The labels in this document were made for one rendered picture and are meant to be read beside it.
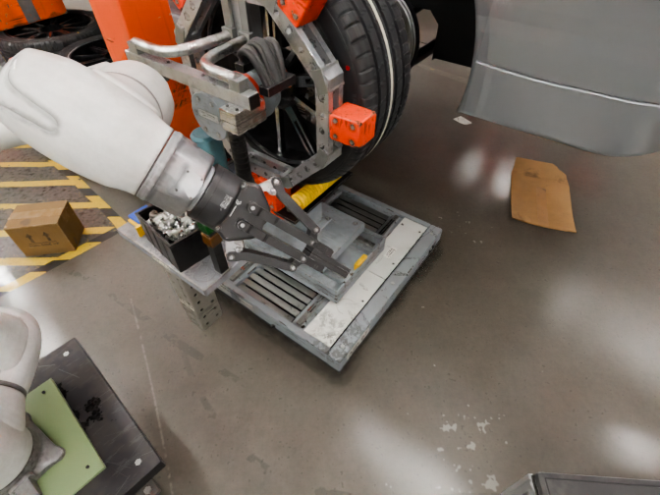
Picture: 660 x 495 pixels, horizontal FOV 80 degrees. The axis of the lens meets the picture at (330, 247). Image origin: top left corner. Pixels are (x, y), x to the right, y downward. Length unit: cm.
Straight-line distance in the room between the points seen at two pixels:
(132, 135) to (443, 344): 136
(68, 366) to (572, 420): 158
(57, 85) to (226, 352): 124
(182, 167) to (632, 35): 102
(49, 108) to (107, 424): 92
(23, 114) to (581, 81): 114
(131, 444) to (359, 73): 106
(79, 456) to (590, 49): 156
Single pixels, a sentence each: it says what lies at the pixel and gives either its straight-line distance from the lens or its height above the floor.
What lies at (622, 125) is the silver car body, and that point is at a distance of 127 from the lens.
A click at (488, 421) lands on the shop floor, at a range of 152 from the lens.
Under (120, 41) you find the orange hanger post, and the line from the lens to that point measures 146.
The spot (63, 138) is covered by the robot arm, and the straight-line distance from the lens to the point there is 47.
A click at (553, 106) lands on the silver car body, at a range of 126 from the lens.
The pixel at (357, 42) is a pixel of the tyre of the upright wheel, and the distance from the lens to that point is 100.
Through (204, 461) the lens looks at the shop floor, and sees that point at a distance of 144.
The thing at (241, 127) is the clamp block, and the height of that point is 92.
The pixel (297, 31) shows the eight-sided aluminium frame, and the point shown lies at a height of 105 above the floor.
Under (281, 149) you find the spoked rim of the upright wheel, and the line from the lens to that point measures 134.
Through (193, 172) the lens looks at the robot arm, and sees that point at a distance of 47.
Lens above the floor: 134
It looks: 47 degrees down
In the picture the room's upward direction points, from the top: straight up
